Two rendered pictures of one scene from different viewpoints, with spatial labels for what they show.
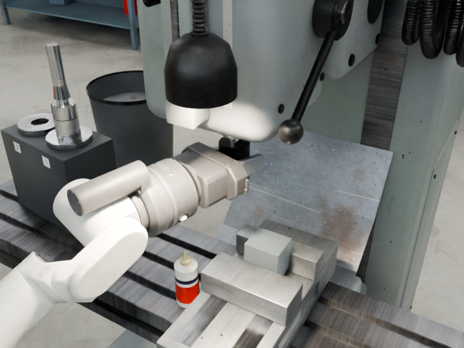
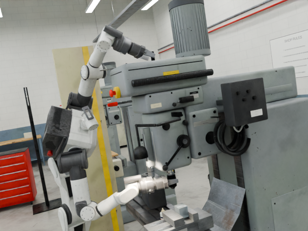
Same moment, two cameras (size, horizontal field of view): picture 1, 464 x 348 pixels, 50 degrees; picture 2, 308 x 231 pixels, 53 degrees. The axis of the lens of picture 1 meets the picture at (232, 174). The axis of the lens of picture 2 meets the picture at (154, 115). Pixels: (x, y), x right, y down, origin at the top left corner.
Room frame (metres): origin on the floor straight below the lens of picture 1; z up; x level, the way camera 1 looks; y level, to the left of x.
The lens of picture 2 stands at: (-0.72, -0.99, 1.75)
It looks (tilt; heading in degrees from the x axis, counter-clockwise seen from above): 5 degrees down; 37
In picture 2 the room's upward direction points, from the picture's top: 9 degrees counter-clockwise
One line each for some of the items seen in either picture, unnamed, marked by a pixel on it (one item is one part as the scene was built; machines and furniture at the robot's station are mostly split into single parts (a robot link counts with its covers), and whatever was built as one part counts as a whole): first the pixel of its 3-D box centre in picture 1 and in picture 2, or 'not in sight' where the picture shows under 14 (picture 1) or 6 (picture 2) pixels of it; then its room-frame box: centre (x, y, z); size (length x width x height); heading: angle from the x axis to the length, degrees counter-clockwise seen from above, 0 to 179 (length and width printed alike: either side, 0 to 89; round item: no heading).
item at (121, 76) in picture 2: not in sight; (158, 76); (0.67, -0.01, 1.81); 0.47 x 0.26 x 0.16; 149
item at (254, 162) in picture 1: (248, 168); (173, 181); (0.63, -0.02, 1.23); 0.06 x 0.02 x 0.03; 134
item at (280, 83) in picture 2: not in sight; (234, 90); (1.09, -0.26, 1.66); 0.80 x 0.23 x 0.20; 149
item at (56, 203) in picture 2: not in sight; (36, 147); (2.25, 3.88, 1.06); 0.50 x 0.50 x 2.11; 59
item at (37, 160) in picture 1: (62, 170); (152, 189); (0.92, 0.36, 1.06); 0.22 x 0.12 x 0.20; 52
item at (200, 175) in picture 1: (188, 184); (156, 184); (0.59, 0.06, 1.23); 0.13 x 0.12 x 0.10; 44
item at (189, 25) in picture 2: not in sight; (189, 29); (0.87, -0.13, 2.05); 0.20 x 0.20 x 0.32
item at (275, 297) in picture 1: (250, 286); (173, 217); (0.58, -0.03, 1.05); 0.15 x 0.06 x 0.04; 60
